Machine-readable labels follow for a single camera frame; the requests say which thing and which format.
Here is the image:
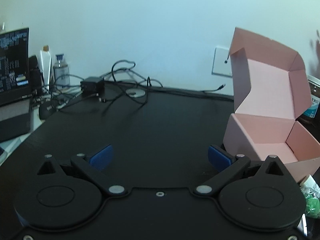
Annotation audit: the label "tangled black cables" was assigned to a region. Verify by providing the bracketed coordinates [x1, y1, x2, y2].
[30, 60, 226, 117]

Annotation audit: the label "green items plastic bag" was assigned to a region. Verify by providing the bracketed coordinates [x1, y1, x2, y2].
[300, 175, 319, 219]

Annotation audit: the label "black power adapter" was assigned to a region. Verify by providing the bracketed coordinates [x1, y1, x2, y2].
[80, 77, 105, 95]

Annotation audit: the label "pink cardboard box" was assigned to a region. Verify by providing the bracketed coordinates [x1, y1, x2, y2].
[223, 28, 319, 181]

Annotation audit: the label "clear small bottle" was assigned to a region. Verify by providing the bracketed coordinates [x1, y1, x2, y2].
[53, 54, 70, 89]

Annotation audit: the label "brown supplement bottle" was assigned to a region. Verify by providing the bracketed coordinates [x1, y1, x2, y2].
[300, 75, 319, 123]

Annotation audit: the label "black laptop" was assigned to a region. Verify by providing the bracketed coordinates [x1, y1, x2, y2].
[1, 28, 32, 142]

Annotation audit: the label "white wall socket strip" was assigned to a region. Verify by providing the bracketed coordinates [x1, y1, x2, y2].
[212, 46, 232, 77]

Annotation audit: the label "round desk grommet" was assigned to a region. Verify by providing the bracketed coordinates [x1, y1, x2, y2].
[125, 88, 146, 98]

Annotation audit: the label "black computer mouse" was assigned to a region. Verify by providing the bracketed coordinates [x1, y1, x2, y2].
[39, 101, 57, 120]

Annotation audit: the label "white squeeze tube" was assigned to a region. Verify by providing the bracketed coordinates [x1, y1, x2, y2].
[40, 45, 52, 89]

